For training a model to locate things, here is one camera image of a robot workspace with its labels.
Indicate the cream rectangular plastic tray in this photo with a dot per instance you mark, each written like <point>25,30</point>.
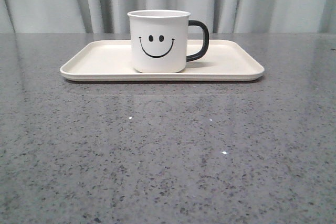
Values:
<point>110,61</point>

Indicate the grey-white pleated curtain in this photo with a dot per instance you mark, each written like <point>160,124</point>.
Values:
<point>220,16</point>

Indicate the white smiley mug black handle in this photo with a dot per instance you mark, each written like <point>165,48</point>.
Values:
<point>159,40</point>

